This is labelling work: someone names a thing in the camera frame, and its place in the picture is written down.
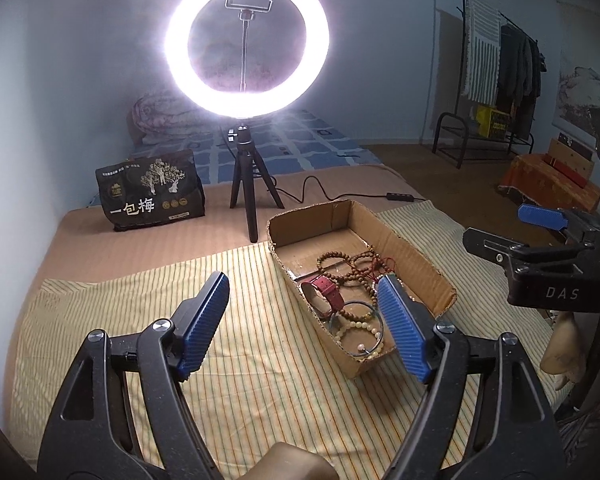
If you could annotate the wooden box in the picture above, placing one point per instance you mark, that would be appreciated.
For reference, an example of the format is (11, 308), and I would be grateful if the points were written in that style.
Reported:
(572, 157)

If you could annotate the folded floral quilt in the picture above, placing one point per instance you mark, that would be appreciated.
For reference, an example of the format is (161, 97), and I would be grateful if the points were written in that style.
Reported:
(165, 115)

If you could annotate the cardboard box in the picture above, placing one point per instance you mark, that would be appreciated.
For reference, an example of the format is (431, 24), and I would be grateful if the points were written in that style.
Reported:
(410, 255)

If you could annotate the person's right hand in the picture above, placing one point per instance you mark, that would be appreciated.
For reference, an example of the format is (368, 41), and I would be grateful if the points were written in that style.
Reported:
(565, 350)

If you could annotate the striped towel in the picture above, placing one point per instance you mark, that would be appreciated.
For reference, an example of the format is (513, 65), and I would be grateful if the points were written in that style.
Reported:
(480, 50)

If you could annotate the dark hanging clothes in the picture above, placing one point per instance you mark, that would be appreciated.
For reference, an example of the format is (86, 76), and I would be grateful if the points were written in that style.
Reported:
(520, 70)

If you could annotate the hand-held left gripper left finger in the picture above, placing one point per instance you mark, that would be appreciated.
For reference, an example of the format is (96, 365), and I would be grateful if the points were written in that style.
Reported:
(205, 330)

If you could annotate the striped yellow sheet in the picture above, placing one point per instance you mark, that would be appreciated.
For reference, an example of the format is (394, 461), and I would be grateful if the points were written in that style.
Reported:
(260, 340)

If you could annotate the orange cloth covered table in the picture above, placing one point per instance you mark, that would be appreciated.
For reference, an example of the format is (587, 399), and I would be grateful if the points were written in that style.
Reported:
(535, 180)

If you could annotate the black snack bag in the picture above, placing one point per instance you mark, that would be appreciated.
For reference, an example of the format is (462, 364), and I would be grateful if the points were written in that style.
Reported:
(150, 195)

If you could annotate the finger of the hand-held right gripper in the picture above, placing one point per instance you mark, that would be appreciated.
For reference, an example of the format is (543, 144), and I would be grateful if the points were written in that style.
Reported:
(540, 285)
(542, 216)

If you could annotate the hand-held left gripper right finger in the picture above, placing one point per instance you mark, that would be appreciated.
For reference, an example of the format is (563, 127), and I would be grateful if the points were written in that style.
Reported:
(402, 330)

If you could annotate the person's dark patterned clothing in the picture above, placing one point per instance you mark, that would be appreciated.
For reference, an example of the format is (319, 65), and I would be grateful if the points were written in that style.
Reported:
(590, 435)

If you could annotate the person's left hand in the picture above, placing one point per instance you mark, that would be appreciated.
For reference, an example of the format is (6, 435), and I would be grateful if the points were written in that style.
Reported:
(295, 462)

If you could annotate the brown bed sheet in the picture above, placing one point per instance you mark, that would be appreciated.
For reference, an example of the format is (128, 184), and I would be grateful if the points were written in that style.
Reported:
(145, 245)

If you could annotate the black clothes rack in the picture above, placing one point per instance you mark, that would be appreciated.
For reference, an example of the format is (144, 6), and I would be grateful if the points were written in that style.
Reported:
(464, 10)

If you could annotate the wall scroll painting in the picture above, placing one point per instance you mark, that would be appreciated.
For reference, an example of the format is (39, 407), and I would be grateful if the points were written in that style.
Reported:
(580, 90)

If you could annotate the dark bangle with pearl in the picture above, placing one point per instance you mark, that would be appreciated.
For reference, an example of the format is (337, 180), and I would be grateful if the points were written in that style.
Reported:
(361, 346)

